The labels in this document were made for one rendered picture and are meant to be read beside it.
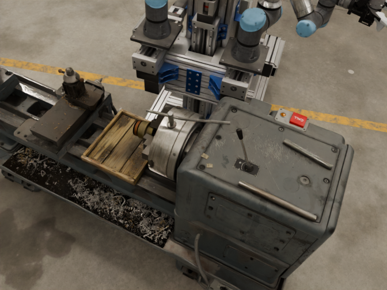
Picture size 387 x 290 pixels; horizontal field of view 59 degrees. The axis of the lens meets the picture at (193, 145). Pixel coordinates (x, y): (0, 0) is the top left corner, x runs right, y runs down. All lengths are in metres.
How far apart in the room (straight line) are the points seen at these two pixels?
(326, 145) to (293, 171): 0.20
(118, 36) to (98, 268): 2.44
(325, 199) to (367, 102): 2.49
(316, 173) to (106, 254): 1.59
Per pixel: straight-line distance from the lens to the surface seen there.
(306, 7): 1.57
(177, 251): 1.86
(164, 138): 1.37
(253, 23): 1.70
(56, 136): 1.76
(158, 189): 1.64
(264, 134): 1.38
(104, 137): 1.81
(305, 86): 3.59
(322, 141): 1.44
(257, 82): 3.12
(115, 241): 2.48
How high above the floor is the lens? 2.30
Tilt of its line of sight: 54 degrees down
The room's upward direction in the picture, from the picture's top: 6 degrees clockwise
